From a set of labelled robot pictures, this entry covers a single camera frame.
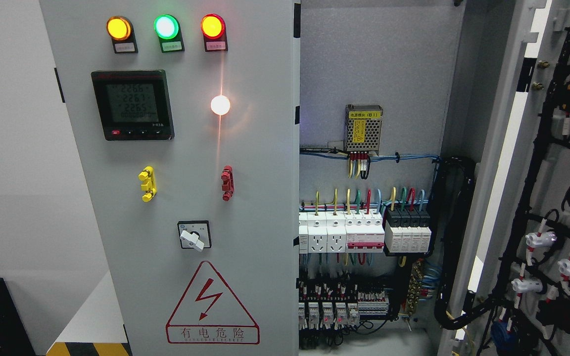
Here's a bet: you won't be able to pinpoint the yellow indicator light left door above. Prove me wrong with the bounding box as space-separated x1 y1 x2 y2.
106 16 133 41

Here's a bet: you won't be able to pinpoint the yellow terminal post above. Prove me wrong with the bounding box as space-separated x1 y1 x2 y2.
138 165 157 202

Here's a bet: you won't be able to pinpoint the black right wire loom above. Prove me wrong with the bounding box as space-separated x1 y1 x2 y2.
433 156 493 331

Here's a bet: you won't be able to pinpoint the red electric hazard warning sticker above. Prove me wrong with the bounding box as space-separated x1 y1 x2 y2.
166 261 260 345

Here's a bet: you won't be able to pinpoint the black digital power meter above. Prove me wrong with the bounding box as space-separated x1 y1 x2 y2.
91 70 174 140

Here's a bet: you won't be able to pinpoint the red terminal post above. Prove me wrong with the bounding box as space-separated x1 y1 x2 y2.
220 165 235 201

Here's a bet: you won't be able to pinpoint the green indicator light left door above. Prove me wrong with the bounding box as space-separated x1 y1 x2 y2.
154 14 180 40

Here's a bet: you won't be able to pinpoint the white rotary selector switch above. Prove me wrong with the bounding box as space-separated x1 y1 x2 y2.
177 220 212 252

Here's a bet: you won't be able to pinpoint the black surge protector modules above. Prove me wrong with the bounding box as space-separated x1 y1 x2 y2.
383 208 433 257

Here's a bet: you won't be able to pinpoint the red indicator light left door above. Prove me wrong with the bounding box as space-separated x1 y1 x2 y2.
201 13 226 39

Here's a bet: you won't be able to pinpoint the grey cabinet door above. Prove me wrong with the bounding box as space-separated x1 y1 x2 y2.
448 0 570 356
40 0 299 356

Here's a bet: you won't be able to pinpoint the white glowing indicator light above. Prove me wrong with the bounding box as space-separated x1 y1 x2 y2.
210 94 231 116

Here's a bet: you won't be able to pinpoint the grey electrical cabinet body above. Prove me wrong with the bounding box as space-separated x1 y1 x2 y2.
295 0 518 356

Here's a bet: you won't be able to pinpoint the lower relay terminal row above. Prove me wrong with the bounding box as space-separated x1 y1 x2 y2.
298 281 389 330

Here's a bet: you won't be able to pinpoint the perforated metal power supply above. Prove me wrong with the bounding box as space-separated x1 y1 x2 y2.
344 104 383 152

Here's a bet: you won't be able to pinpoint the white socket breaker row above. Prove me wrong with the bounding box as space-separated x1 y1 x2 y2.
298 211 384 254

